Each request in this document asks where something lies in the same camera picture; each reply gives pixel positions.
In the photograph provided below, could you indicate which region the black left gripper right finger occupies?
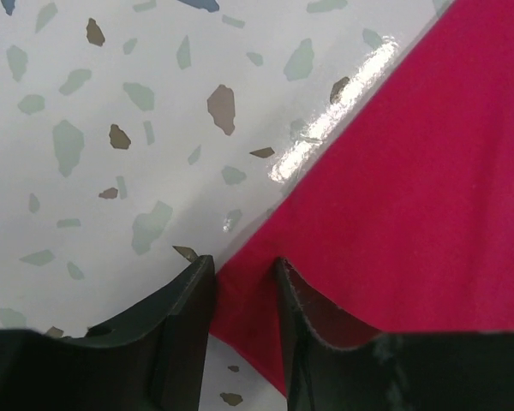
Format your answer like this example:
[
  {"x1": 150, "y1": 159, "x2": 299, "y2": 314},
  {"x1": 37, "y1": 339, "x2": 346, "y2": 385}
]
[{"x1": 274, "y1": 258, "x2": 514, "y2": 410}]

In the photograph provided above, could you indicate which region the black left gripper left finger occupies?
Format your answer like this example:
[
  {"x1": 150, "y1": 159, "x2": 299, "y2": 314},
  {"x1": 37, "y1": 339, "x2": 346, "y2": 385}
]
[{"x1": 0, "y1": 255, "x2": 215, "y2": 410}]

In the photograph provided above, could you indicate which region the magenta red t shirt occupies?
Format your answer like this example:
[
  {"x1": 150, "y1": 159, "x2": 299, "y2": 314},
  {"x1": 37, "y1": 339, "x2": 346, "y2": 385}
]
[{"x1": 211, "y1": 1, "x2": 514, "y2": 390}]

